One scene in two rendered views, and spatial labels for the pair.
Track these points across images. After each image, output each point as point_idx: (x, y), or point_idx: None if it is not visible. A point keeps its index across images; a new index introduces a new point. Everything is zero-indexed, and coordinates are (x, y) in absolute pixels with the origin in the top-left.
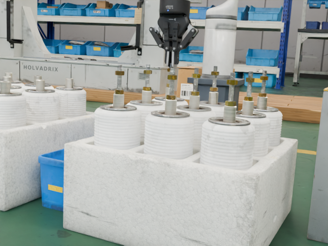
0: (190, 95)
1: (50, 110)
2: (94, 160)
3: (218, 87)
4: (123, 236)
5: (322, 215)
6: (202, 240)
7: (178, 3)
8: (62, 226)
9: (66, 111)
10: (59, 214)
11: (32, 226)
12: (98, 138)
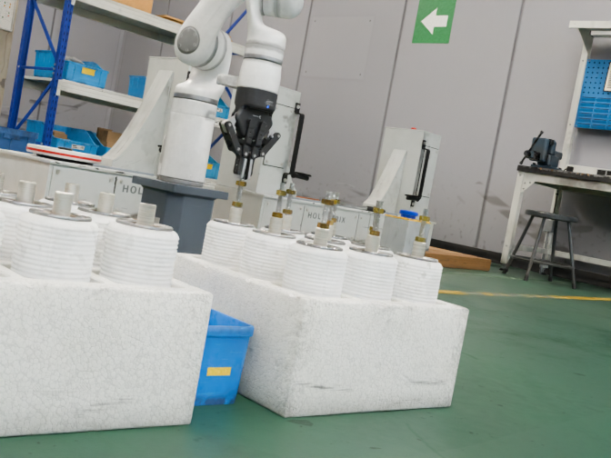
0: None
1: None
2: (341, 315)
3: (206, 200)
4: (357, 401)
5: None
6: (425, 379)
7: (276, 99)
8: (275, 416)
9: None
10: (232, 407)
11: (263, 426)
12: (323, 288)
